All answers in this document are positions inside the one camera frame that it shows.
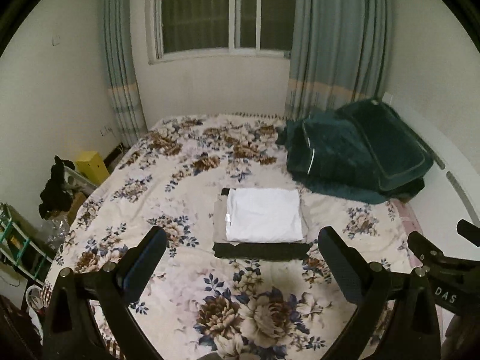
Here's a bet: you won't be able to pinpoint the white t-shirt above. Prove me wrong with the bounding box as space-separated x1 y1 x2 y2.
223 187 305 244

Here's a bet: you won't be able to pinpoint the black clothes pile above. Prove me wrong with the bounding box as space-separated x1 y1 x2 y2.
38 155 75 219

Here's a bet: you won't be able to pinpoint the pink checked bed sheet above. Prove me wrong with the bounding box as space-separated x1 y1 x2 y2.
386 199 423 268

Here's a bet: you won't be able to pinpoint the white headphones on floor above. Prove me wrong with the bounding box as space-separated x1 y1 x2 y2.
24 284 46 317

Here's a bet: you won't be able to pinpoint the floral bed quilt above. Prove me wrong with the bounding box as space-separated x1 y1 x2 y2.
41 115 411 359

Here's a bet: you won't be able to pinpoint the white bed headboard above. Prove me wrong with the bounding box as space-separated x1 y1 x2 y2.
382 93 479 260

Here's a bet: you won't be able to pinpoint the green white shelf rack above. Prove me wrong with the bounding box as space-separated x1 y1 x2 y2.
1 203 52 287

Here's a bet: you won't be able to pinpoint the black folded garment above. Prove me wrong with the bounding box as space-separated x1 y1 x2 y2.
212 188 312 262

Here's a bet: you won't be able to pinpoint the yellow box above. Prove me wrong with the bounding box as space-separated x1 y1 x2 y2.
75 151 110 185

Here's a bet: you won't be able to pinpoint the dark green pillow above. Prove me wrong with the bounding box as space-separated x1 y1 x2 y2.
337 98 434 200

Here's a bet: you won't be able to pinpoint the dark green blanket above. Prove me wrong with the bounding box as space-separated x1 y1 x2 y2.
277 109 426 206

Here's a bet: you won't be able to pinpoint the left grey-green curtain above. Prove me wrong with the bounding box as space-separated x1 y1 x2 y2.
101 0 147 147

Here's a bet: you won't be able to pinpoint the grey-green curtain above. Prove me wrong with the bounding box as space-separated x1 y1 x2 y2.
101 0 147 147
285 0 393 119

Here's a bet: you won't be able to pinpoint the right grey-green curtain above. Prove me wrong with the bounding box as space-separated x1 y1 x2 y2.
285 0 393 119

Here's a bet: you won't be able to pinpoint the window with white frame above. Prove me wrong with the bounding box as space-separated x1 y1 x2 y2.
146 0 295 61

